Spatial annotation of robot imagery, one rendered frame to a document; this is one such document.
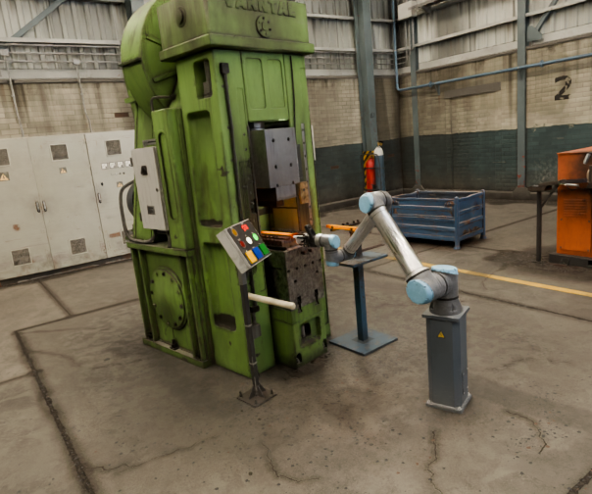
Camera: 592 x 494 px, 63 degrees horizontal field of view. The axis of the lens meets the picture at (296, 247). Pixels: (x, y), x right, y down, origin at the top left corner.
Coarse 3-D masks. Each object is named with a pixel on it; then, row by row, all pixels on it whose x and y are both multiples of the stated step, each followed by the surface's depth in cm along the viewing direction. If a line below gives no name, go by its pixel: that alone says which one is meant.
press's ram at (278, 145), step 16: (272, 128) 334; (288, 128) 345; (256, 144) 337; (272, 144) 336; (288, 144) 346; (256, 160) 341; (272, 160) 337; (288, 160) 348; (256, 176) 345; (272, 176) 338; (288, 176) 349
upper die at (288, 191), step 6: (282, 186) 345; (288, 186) 350; (294, 186) 354; (258, 192) 354; (264, 192) 350; (270, 192) 346; (276, 192) 342; (282, 192) 346; (288, 192) 350; (294, 192) 354; (258, 198) 356; (264, 198) 351; (270, 198) 347; (276, 198) 342; (282, 198) 346; (288, 198) 351
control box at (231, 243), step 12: (228, 228) 294; (240, 228) 306; (252, 228) 318; (228, 240) 291; (240, 240) 297; (252, 240) 310; (228, 252) 293; (240, 252) 291; (252, 252) 302; (240, 264) 293; (252, 264) 294
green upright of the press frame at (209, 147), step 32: (192, 64) 327; (192, 96) 334; (224, 96) 320; (192, 128) 348; (224, 128) 322; (192, 160) 351; (224, 160) 325; (192, 192) 358; (224, 192) 331; (224, 224) 339; (256, 224) 350; (224, 256) 356; (224, 288) 365; (256, 288) 354; (224, 320) 374; (256, 320) 356; (224, 352) 374; (256, 352) 359
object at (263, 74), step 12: (240, 60) 328; (252, 60) 336; (264, 60) 342; (276, 60) 352; (252, 72) 336; (264, 72) 343; (276, 72) 353; (252, 84) 337; (264, 84) 344; (276, 84) 354; (252, 96) 338; (264, 96) 346; (276, 96) 355; (252, 108) 339; (264, 108) 347; (276, 108) 356; (252, 120) 339; (264, 120) 346; (276, 120) 356
